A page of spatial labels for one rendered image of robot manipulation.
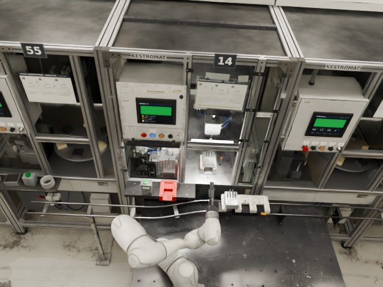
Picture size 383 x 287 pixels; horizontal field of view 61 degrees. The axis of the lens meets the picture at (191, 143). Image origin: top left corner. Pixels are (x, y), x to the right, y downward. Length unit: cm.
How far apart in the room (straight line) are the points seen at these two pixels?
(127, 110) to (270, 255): 148
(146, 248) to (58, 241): 194
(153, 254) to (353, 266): 241
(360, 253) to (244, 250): 151
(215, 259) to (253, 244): 33
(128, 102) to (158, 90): 21
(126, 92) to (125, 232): 83
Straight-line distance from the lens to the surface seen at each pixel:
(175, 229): 262
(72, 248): 344
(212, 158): 262
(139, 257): 164
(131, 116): 213
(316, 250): 276
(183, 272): 217
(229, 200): 250
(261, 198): 265
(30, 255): 353
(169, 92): 198
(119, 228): 174
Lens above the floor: 293
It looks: 44 degrees down
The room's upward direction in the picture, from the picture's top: 4 degrees clockwise
